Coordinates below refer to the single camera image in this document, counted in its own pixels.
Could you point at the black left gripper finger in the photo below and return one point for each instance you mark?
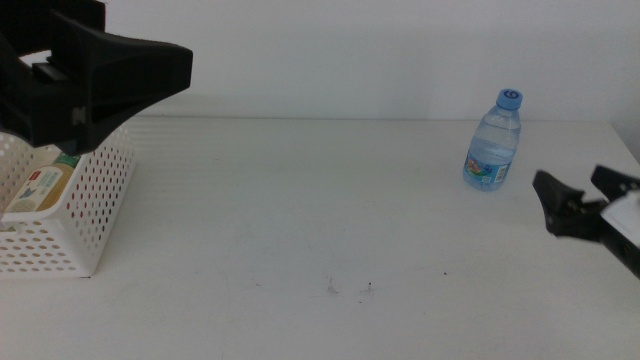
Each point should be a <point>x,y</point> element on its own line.
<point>125,70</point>
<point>30,20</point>

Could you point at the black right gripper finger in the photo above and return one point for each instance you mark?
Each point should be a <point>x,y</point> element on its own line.
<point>612,180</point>
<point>557,197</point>

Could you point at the yellow tea bottle green label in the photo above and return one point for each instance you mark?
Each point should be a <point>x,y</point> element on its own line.
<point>42,187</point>

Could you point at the clear water bottle blue cap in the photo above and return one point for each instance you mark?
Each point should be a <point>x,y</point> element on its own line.
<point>493,145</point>

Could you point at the white perforated plastic basket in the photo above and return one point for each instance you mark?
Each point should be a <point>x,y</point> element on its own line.
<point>60,245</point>

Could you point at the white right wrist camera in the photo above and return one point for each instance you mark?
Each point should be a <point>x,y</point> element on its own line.
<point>625,215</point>

